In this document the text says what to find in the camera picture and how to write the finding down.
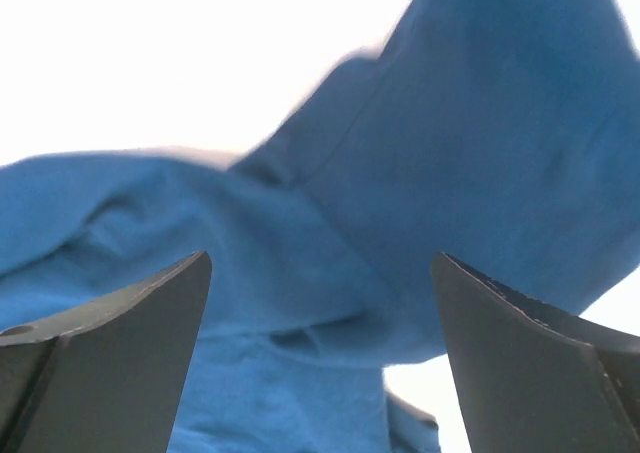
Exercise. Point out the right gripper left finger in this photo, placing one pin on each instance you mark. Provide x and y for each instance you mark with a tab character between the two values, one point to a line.
106	376

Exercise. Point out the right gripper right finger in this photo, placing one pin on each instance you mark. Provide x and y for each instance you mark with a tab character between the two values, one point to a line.
531	377

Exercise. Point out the navy blue t-shirt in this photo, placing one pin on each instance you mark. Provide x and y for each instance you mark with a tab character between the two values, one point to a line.
502	132

